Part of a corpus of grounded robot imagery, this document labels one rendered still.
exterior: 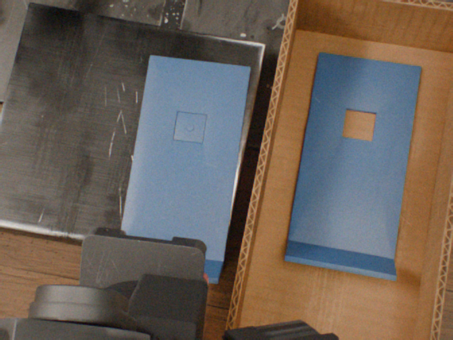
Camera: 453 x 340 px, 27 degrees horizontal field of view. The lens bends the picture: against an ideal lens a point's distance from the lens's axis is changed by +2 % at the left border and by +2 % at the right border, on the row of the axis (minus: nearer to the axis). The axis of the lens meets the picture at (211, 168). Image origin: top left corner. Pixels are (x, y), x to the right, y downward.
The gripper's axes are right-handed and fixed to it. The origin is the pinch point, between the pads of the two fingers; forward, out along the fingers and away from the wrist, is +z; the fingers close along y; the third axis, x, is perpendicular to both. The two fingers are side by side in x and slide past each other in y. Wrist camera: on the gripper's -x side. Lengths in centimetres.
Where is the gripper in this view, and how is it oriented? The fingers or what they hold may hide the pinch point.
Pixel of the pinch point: (162, 267)
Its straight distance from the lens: 58.6
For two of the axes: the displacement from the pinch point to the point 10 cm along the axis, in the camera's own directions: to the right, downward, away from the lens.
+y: 1.0, -9.6, -2.7
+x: -9.9, -1.2, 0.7
